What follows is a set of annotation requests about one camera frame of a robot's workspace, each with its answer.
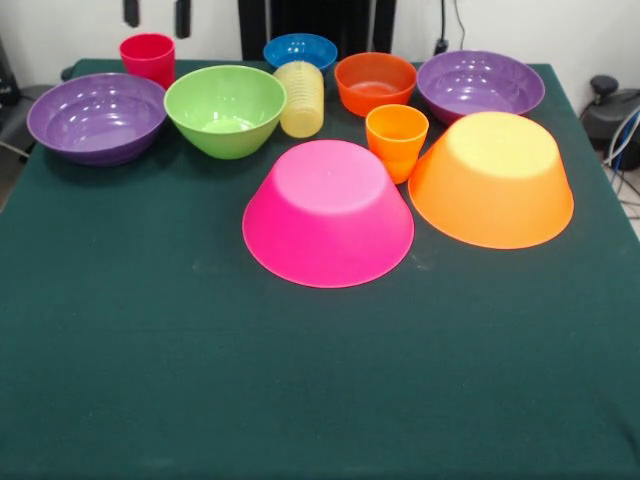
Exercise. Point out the large orange bowl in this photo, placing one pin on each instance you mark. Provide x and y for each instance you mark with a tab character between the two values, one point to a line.
495	200

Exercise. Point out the pink bowl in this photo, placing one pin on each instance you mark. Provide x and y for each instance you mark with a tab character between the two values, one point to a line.
327	225

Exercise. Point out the purple bowl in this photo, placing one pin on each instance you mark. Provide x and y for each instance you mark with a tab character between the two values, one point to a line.
480	85
95	120

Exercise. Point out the red cup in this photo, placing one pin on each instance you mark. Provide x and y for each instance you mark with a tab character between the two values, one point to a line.
147	57

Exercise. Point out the blue bowl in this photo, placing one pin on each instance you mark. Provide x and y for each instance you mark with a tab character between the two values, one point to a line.
300	50

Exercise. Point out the yellow cup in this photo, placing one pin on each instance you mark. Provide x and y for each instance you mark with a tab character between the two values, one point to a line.
302	105

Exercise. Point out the green bowl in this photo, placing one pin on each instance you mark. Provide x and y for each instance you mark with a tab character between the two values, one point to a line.
225	115

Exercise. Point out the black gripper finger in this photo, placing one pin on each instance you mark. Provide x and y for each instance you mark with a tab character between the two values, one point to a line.
182	17
131	12

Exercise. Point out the red-orange bowl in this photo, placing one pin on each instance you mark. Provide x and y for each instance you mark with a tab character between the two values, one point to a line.
375	85

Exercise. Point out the dark green table cloth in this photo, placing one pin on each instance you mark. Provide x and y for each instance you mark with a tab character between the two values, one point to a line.
300	375

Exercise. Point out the orange cup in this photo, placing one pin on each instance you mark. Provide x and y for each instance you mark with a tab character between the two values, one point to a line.
397	135

